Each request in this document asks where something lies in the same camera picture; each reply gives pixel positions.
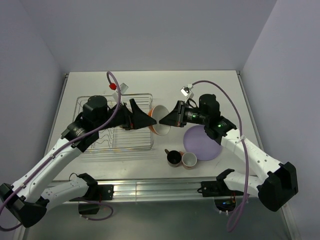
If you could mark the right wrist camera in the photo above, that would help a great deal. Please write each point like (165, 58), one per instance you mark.
(187, 92)

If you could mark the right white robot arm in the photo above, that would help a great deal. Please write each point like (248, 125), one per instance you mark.
(274, 182)

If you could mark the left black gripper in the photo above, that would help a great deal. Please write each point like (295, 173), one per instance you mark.
(140, 119)

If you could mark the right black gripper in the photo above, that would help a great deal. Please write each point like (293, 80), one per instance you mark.
(176, 117)

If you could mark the aluminium rail frame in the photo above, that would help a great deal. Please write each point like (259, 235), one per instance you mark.
(127, 191)

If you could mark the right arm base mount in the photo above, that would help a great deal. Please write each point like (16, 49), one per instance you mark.
(225, 200)

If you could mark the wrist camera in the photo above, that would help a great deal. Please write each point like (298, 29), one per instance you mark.
(187, 92)
(123, 88)

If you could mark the purple plate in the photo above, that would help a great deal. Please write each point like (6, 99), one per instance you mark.
(196, 141)

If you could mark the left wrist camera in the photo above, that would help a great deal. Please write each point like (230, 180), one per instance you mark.
(123, 88)

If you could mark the orange bowl white inside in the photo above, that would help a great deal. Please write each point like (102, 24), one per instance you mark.
(158, 112)

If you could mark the black mug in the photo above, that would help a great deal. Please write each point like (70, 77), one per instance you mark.
(174, 157)

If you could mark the wire dish rack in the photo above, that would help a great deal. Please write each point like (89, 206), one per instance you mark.
(117, 141)

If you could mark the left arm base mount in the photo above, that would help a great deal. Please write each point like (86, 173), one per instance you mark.
(92, 203)

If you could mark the pink mug white inside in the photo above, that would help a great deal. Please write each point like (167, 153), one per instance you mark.
(188, 160)

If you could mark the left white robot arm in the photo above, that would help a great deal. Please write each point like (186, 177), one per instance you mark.
(74, 141)

